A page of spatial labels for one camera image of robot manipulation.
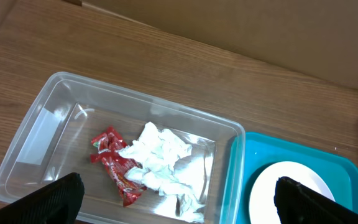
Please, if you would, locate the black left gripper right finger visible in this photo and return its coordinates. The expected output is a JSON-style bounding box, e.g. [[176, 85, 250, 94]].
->
[[273, 177, 358, 224]]

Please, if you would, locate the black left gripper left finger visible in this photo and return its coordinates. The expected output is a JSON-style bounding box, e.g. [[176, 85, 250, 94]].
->
[[0, 172, 85, 224]]

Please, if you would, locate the large white plate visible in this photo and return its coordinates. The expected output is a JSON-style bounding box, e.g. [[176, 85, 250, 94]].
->
[[249, 161, 335, 224]]

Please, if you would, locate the white tissue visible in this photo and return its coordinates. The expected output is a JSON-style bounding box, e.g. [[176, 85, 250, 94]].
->
[[118, 122, 214, 223]]

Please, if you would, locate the teal plastic tray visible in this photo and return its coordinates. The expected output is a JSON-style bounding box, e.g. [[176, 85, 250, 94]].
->
[[219, 132, 358, 224]]

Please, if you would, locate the red snack wrapper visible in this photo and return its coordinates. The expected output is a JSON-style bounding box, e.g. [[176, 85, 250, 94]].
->
[[89, 126, 147, 207]]

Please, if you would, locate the clear plastic bin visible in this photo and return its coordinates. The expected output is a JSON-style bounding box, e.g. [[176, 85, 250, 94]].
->
[[0, 72, 245, 223]]

